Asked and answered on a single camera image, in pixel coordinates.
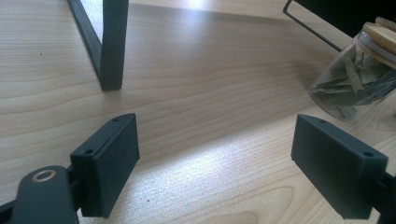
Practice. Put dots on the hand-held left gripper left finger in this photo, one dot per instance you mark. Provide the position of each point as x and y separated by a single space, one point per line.
106 168

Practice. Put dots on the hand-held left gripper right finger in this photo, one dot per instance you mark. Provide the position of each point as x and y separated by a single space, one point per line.
336 168

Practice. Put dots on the glass jar with wooden lid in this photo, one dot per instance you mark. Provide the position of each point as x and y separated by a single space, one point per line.
348 84

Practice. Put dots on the black metal shelf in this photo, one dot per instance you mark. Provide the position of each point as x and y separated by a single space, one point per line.
113 46

